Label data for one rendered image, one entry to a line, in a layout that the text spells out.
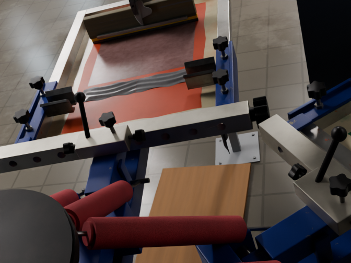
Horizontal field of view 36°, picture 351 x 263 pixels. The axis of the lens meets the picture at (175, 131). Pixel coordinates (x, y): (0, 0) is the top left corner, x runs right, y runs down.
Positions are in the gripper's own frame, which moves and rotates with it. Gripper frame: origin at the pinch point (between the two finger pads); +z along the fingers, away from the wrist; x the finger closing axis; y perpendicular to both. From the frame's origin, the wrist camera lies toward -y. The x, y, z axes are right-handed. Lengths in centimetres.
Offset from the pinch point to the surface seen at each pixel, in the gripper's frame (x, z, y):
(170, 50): -16.4, 4.5, 10.5
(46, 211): -115, -32, 9
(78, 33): 3.6, 2.3, -24.2
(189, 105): -47, 4, 18
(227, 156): 33, 99, 11
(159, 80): -32.7, 4.2, 8.2
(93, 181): -81, -4, -1
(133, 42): -5.7, 4.9, -3.1
